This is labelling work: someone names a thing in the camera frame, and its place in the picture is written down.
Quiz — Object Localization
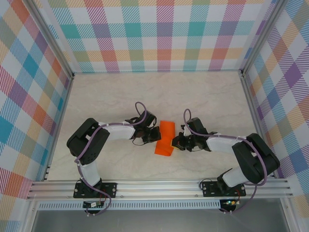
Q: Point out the aluminium frame post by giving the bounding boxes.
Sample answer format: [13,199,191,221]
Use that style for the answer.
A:
[25,0,75,79]
[239,0,294,77]

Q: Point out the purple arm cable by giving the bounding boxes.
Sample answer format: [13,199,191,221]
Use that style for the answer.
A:
[183,108,269,215]
[76,101,148,216]

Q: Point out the slotted grey cable duct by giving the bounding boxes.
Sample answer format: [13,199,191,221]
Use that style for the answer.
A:
[38,200,222,210]

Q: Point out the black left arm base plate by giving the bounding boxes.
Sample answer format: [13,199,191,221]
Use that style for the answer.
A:
[73,182,118,199]

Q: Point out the orange paper sheet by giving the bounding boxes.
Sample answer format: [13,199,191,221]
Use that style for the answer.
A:
[154,120,176,157]

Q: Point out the long aluminium mounting rail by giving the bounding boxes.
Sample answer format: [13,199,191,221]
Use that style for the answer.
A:
[27,178,294,200]

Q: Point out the thin black wire loop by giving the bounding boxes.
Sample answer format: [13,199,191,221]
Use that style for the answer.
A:
[199,175,219,191]

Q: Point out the small black circuit board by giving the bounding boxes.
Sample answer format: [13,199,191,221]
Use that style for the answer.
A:
[83,201,105,209]

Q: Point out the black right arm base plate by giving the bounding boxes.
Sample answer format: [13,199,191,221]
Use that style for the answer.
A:
[202,181,246,198]

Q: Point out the aluminium side rail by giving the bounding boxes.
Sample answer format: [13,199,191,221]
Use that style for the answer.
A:
[42,76,74,182]
[240,71,277,178]

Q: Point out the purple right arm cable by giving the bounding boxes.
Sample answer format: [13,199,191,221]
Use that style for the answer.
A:
[183,108,269,215]

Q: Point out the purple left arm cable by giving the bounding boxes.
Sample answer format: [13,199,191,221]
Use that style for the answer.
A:
[76,101,148,216]

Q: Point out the grey metal panel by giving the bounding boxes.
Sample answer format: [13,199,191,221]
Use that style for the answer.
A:
[30,209,290,232]

